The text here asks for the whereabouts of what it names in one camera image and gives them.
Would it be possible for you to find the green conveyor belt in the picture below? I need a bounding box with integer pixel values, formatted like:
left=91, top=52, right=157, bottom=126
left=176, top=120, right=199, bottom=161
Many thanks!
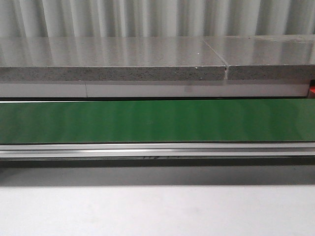
left=0, top=98, right=315, bottom=160

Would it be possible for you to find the red plastic tray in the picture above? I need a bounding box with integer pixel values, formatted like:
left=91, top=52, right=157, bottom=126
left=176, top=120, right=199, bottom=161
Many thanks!
left=307, top=85, right=315, bottom=99

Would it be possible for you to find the pleated grey curtain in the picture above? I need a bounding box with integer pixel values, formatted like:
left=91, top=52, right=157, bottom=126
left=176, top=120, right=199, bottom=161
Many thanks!
left=0, top=0, right=315, bottom=37

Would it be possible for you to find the grey stone counter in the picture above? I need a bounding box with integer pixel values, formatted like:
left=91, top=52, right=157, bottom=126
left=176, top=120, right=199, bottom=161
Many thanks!
left=0, top=35, right=315, bottom=99

